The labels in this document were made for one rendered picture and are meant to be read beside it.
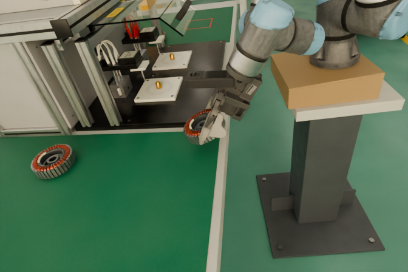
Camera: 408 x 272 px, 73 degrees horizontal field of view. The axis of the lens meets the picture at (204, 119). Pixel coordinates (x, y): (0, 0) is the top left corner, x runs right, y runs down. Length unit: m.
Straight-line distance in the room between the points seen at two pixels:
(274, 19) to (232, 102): 0.20
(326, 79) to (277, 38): 0.36
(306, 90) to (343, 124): 0.26
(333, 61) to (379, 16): 0.20
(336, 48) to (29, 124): 1.02
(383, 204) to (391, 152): 0.41
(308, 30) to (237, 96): 0.20
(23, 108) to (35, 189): 0.29
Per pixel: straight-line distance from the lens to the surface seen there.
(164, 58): 1.26
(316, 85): 0.88
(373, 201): 1.68
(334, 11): 0.90
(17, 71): 0.97
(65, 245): 0.71
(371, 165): 1.85
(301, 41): 0.63
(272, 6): 0.55
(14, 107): 1.07
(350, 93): 0.94
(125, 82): 1.06
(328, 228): 1.51
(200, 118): 0.76
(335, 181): 1.30
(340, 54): 0.95
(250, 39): 0.57
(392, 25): 0.82
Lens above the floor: 1.27
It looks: 36 degrees down
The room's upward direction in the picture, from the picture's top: 10 degrees counter-clockwise
